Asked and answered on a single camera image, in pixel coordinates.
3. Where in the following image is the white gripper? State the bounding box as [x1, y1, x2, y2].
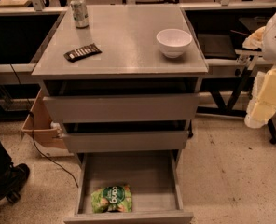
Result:
[244, 66, 276, 129]

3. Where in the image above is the green rice chip bag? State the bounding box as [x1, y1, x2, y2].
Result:
[91, 184, 132, 213]

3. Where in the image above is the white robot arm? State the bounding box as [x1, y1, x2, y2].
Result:
[242, 12, 276, 129]

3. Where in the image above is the grey top drawer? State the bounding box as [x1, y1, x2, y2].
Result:
[42, 77, 201, 124]

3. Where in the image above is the grey drawer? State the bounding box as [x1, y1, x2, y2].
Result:
[64, 150, 193, 224]
[42, 77, 201, 124]
[63, 120, 188, 153]

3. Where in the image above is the grey bottom drawer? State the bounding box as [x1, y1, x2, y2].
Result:
[64, 150, 193, 224]

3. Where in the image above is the grey drawer cabinet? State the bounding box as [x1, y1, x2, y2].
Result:
[31, 4, 210, 161]

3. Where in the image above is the grey middle drawer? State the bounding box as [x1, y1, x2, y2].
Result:
[63, 120, 188, 153]

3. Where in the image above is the white bowl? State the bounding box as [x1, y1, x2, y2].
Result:
[156, 29, 193, 58]

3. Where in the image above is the dark snack bar wrapper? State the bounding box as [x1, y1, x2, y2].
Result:
[63, 43, 102, 63]

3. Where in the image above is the silver soda can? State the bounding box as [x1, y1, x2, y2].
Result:
[70, 0, 89, 28]

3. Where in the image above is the cardboard box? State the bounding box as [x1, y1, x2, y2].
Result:
[21, 91, 66, 150]

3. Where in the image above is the black shoe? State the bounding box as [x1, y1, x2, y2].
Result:
[0, 163, 30, 203]

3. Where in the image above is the black cable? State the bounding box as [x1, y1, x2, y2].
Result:
[8, 63, 80, 189]

